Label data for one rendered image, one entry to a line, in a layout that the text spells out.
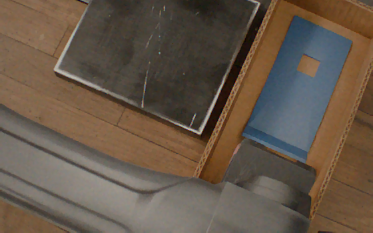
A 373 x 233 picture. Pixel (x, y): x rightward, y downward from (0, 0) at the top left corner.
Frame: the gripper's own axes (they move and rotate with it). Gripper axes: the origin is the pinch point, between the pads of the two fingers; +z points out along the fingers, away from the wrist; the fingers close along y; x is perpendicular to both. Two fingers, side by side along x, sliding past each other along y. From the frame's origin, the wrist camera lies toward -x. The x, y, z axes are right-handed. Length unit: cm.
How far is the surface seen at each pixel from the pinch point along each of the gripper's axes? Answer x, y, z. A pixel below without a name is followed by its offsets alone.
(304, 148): -3.2, 0.4, 10.2
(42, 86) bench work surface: 24.7, -5.0, 8.9
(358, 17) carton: -3.0, 14.5, 15.2
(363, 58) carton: -5.6, 10.4, 16.9
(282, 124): -0.1, 1.5, 11.0
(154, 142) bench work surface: 11.1, -5.1, 8.3
